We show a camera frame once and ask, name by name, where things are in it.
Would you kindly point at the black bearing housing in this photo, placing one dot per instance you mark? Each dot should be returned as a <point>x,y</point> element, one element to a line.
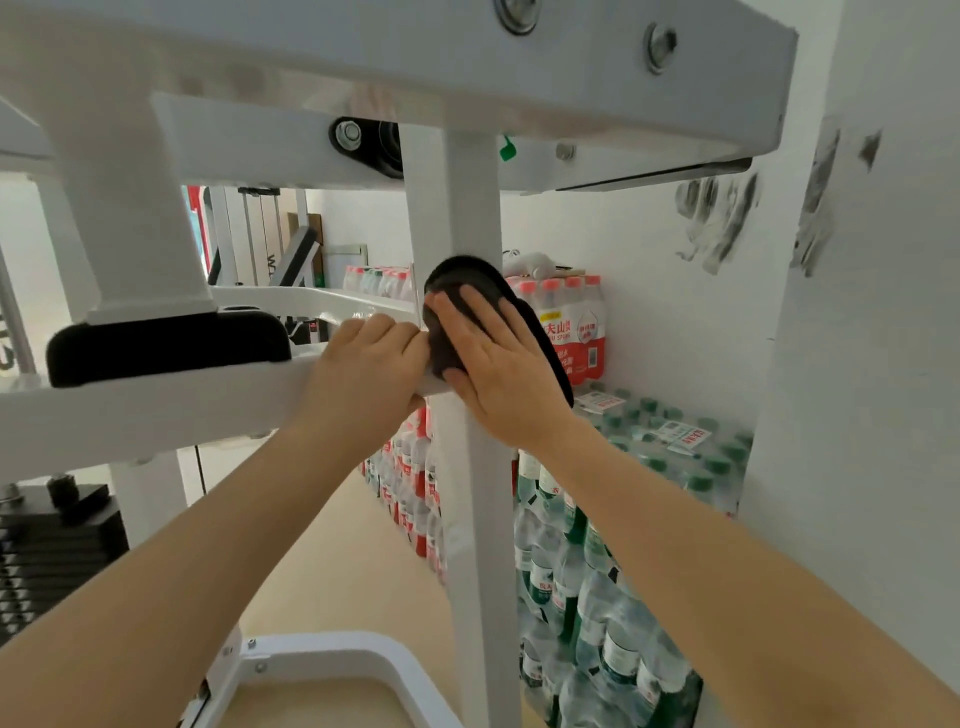
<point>367,144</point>

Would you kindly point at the green plastic tag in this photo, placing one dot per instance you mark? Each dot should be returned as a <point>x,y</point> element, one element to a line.
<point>508,148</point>

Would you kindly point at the person's left forearm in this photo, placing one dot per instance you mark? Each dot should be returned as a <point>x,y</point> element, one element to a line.
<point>165,592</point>

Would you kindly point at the person's left hand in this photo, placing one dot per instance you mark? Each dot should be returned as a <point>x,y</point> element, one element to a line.
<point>367,382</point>

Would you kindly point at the black rubber bumper pad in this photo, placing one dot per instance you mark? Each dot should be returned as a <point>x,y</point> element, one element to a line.
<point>165,349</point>

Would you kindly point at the white gym machine frame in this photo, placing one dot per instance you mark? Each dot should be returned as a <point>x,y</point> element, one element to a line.
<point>300,60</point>

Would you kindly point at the dark grey cleaning cloth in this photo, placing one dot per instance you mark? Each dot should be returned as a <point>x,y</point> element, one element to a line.
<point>461,271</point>

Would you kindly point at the black padded weight bench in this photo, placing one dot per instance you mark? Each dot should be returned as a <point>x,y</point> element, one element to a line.
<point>296,259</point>

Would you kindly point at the framed whiteboard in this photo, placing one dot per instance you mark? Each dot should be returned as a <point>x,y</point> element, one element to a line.
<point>346,264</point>

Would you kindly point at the person's right hand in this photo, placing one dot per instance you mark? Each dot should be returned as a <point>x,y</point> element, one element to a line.
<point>502,382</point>

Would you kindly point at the person's right forearm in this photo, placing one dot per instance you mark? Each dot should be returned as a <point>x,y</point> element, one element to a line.
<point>750,585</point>

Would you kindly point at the stack of water bottle packs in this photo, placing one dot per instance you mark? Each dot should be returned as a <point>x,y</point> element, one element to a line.
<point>585,585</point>

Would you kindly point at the black weight stack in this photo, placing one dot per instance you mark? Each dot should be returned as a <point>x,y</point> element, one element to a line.
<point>52,555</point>

